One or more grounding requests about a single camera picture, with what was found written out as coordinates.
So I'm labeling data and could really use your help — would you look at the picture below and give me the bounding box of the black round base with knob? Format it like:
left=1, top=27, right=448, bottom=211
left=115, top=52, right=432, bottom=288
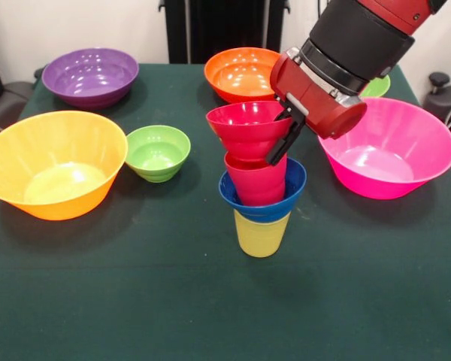
left=422, top=71, right=451, bottom=144

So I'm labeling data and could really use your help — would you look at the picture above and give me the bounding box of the red cup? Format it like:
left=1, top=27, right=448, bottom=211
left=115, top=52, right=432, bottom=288
left=223, top=151, right=289, bottom=207

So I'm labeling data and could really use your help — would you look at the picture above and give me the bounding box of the large yellow-orange bowl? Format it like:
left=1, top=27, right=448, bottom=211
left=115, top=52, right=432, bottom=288
left=0, top=110, right=129, bottom=221

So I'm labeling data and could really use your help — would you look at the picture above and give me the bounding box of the small blue bowl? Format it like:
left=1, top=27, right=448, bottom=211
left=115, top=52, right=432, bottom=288
left=218, top=156, right=308, bottom=223

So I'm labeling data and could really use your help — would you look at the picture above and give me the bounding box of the large pink bowl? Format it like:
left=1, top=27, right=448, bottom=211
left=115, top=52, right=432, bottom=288
left=317, top=97, right=451, bottom=201

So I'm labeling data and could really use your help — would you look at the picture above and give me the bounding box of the small red bowl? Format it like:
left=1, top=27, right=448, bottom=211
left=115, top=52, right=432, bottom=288
left=205, top=100, right=295, bottom=163

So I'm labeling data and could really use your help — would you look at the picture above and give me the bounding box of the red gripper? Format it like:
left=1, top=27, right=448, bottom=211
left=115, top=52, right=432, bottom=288
left=265, top=47, right=368, bottom=167

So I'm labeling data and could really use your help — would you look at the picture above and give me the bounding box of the yellow translucent cup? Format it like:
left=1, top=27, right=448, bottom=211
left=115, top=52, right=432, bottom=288
left=233, top=209, right=291, bottom=259

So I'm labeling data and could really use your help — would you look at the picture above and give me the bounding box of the large light green bowl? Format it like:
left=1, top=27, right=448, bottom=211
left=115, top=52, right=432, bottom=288
left=360, top=74, right=391, bottom=99

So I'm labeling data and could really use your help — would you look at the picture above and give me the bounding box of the black wall cable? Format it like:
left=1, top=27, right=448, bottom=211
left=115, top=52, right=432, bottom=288
left=315, top=0, right=330, bottom=22

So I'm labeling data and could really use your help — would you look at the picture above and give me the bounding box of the purple bowl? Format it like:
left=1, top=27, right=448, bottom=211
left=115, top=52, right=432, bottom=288
left=41, top=47, right=140, bottom=111

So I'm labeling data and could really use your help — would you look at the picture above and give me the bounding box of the small green bowl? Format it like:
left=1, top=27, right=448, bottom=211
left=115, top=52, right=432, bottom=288
left=125, top=125, right=192, bottom=184

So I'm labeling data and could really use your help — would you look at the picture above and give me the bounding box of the dark green tablecloth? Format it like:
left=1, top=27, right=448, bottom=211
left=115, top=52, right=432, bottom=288
left=0, top=62, right=451, bottom=361

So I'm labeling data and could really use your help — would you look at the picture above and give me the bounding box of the orange bowl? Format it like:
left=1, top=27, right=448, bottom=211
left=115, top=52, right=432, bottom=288
left=204, top=47, right=283, bottom=105

